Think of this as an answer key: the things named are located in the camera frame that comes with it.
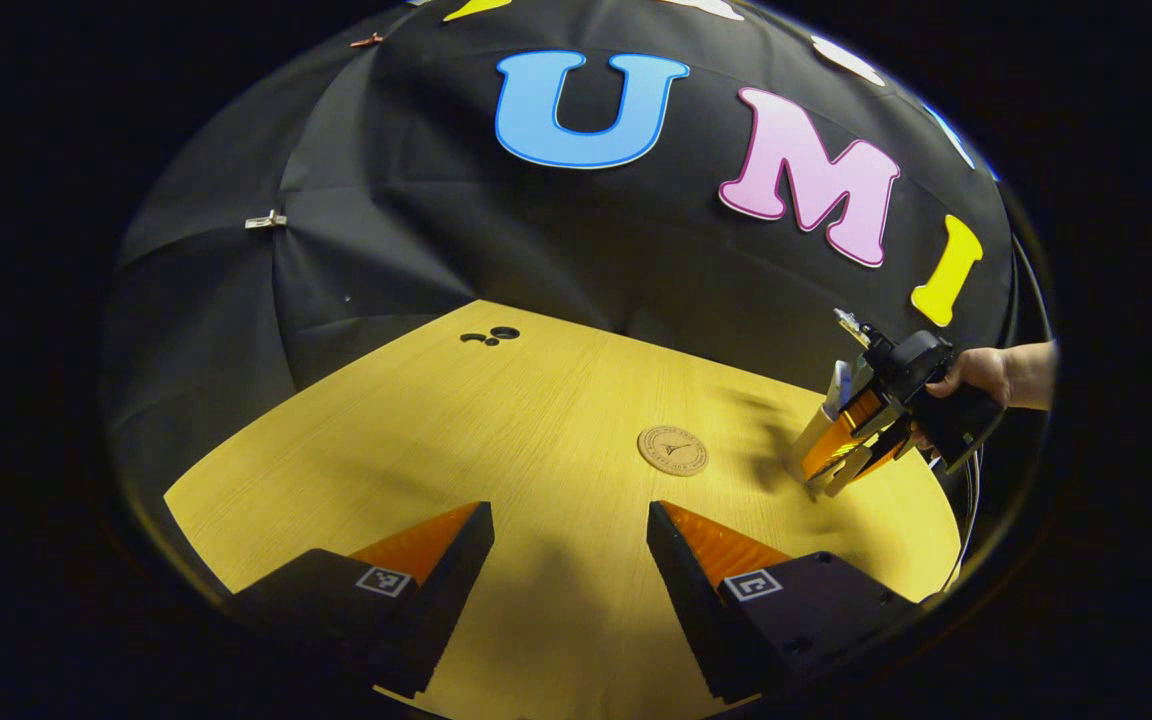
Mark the wooden desktop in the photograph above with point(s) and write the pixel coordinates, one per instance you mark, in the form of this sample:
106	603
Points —
536	420

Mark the black backdrop cloth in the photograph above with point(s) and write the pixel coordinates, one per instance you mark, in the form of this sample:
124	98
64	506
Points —
386	250

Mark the round cork coaster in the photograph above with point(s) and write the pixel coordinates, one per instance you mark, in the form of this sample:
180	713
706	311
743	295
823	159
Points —
673	450

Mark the beige cup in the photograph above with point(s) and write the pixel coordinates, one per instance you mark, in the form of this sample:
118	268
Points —
808	440

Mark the silver clip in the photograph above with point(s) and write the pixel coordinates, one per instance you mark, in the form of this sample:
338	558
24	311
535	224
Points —
265	220

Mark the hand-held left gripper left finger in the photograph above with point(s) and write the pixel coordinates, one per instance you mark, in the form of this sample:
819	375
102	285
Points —
446	600

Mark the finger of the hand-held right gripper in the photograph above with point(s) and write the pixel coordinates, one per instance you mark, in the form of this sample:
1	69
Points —
876	455
848	430

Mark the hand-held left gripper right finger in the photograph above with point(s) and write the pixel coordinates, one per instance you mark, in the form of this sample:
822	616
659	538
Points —
691	600

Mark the red clip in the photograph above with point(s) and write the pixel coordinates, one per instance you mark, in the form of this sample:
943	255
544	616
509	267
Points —
367	40

